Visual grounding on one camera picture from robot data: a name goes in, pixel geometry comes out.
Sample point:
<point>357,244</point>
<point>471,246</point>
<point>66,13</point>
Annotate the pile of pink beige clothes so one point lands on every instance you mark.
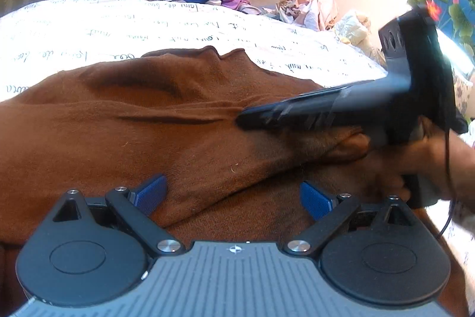
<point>310,7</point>

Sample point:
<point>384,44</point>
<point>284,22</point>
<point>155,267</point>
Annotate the person's right hand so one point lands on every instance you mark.
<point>412,161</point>

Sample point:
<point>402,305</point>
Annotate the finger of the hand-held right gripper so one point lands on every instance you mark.
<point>326,96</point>
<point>297,120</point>

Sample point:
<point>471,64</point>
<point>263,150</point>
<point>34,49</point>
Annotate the pale yellow crumpled cloth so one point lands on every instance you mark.
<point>356,29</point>

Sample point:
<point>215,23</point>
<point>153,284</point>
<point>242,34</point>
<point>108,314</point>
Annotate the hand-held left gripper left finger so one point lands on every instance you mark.
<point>150,192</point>

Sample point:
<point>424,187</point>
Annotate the white script-printed blanket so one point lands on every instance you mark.
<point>111,27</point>

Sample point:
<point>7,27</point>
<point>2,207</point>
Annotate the person's right forearm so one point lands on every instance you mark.
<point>464,168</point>

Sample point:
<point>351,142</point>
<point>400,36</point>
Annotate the brown knit sweater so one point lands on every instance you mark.
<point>130,138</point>

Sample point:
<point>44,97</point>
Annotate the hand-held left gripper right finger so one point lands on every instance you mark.
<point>317,200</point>

